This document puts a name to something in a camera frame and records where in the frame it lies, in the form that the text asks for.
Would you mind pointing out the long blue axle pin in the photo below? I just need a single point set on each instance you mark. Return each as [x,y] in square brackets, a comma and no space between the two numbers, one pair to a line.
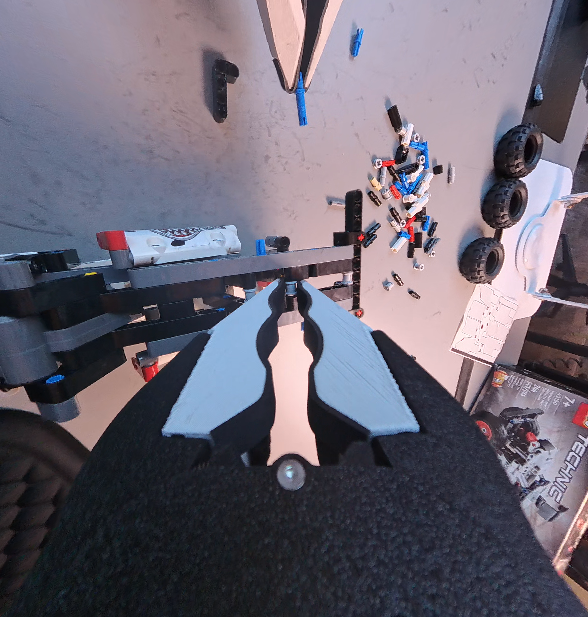
[301,101]

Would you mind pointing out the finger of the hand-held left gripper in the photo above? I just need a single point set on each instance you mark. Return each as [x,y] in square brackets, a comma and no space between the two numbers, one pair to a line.
[279,34]
[321,29]

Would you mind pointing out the white book stand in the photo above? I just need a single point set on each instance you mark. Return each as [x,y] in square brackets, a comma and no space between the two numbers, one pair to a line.
[545,231]

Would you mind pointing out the black angled beam piece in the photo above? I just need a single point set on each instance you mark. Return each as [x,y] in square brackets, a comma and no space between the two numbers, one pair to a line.
[222,87]

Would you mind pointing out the toy truck set box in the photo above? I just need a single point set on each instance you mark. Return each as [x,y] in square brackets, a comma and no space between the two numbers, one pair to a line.
[545,443]

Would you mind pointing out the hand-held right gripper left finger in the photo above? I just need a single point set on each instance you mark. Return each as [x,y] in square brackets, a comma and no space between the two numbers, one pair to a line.
[221,381]

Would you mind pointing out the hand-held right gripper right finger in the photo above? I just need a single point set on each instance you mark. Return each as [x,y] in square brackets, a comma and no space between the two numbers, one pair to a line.
[361,376]

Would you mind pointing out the black desk mat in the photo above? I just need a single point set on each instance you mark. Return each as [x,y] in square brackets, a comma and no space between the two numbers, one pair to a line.
[564,67]

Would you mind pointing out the white brick-built truck model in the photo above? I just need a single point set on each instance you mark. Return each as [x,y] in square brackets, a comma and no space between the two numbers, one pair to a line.
[130,284]

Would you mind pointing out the white sticker sheet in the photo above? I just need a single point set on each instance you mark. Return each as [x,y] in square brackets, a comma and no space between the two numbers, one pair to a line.
[487,328]

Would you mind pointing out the black knobby toy tyre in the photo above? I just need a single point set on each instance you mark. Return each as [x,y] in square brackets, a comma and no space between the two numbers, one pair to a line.
[492,207]
[506,154]
[470,262]

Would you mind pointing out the loose small building parts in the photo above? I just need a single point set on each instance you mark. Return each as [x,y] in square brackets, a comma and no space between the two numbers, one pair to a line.
[410,193]

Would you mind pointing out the grey desk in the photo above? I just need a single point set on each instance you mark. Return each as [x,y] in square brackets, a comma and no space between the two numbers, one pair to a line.
[82,116]

